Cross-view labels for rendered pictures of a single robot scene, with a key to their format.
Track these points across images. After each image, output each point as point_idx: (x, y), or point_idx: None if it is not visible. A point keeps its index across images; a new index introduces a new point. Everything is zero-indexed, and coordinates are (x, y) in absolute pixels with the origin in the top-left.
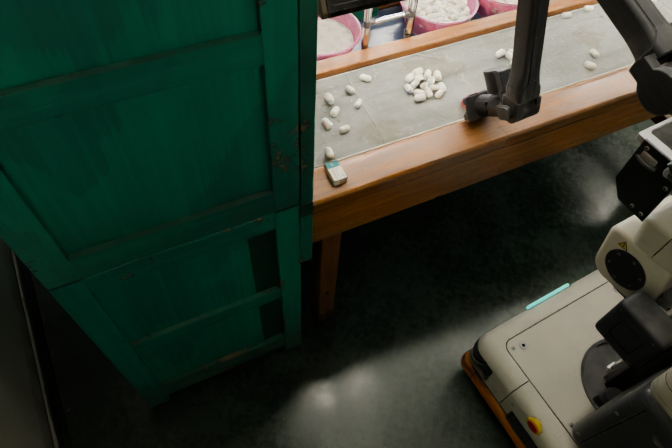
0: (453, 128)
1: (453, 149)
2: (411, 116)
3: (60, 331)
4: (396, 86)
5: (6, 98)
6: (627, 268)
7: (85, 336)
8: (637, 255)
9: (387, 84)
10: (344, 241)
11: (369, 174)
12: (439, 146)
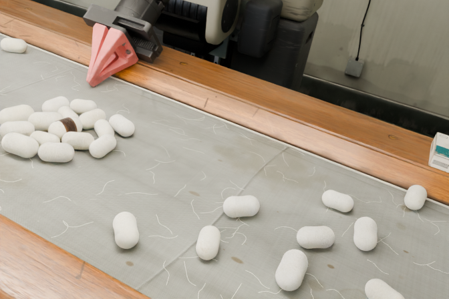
0: (180, 73)
1: (225, 70)
2: (181, 133)
3: None
4: (99, 173)
5: None
6: (232, 7)
7: None
8: None
9: (105, 190)
10: None
11: (383, 127)
12: (236, 81)
